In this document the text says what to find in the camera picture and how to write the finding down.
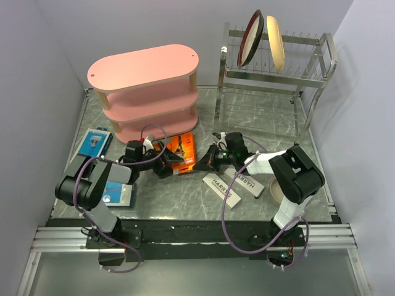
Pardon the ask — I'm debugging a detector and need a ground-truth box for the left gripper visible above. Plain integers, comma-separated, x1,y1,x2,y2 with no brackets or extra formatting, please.
137,141,183,178

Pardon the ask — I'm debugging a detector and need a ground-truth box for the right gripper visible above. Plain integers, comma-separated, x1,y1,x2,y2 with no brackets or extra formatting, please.
193,143,236,173

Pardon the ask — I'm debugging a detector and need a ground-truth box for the orange Gillette box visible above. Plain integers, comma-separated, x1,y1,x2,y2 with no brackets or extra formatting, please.
167,132,196,175

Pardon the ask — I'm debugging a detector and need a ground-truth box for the pink three-tier shelf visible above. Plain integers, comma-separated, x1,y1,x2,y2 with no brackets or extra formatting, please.
87,44,199,143

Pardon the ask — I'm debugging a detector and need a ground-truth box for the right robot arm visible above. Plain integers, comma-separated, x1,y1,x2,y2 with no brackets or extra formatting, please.
193,132,325,245

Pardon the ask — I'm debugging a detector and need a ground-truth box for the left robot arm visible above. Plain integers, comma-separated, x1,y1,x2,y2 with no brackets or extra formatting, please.
55,139,182,248

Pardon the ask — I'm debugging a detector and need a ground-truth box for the white Harry's box left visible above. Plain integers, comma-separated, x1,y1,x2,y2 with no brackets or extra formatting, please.
202,173,241,210

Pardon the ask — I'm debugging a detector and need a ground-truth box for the white harry's box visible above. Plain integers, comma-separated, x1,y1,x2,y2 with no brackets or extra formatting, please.
233,174,265,199
202,173,241,210

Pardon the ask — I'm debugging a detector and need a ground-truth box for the white Harry's box right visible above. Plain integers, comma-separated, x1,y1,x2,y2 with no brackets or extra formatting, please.
233,174,265,199

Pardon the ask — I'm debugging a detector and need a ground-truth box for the blue Harry's razor box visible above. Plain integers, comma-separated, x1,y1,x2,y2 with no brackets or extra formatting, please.
102,181,136,208

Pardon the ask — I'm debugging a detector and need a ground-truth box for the blue razor box upper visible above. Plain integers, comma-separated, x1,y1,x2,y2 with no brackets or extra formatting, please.
69,127,113,162

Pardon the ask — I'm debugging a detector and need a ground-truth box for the beige bowl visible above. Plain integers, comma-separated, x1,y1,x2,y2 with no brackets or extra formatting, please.
270,178,284,205

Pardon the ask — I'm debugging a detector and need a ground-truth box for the metal dish rack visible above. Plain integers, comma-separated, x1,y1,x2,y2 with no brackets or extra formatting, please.
213,23,338,143

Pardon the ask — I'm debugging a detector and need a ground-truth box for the dark red plate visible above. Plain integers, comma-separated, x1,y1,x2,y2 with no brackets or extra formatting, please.
237,9,265,68

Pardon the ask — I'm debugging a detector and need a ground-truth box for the cream yellow plate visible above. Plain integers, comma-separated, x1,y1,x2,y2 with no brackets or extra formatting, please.
267,15,285,73

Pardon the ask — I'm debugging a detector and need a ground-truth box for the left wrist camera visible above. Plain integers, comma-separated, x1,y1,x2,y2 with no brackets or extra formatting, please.
140,134,155,150

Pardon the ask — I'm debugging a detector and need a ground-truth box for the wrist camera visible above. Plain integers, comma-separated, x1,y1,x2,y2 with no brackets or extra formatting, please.
212,132,227,146
140,134,155,150

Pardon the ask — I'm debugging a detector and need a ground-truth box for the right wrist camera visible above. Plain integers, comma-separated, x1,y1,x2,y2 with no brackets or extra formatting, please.
212,132,227,146

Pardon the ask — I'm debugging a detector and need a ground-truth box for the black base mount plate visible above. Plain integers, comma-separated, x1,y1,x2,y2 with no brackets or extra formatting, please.
46,218,341,267

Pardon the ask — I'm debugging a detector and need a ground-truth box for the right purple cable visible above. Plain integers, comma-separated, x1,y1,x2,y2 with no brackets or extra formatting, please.
221,137,309,269

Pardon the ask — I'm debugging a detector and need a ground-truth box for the aluminium rail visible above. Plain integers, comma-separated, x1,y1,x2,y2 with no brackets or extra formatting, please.
30,224,357,253

